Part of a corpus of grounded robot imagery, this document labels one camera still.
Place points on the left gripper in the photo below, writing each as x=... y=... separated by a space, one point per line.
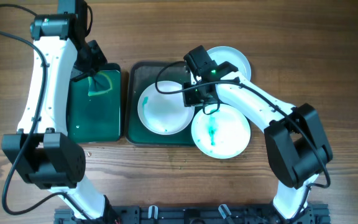
x=98 y=60

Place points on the white plate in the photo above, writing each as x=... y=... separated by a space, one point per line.
x=233 y=60
x=164 y=114
x=220 y=132

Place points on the small black water tray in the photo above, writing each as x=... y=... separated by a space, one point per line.
x=95 y=118

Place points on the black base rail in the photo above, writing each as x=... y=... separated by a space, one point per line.
x=256 y=213

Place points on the large dark serving tray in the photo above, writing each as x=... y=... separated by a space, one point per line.
x=142 y=75

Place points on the green yellow sponge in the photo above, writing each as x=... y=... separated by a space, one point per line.
x=99 y=84

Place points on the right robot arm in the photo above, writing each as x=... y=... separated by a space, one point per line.
x=297 y=146

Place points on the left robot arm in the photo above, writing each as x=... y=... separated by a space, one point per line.
x=41 y=151

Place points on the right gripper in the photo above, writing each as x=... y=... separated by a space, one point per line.
x=188 y=98

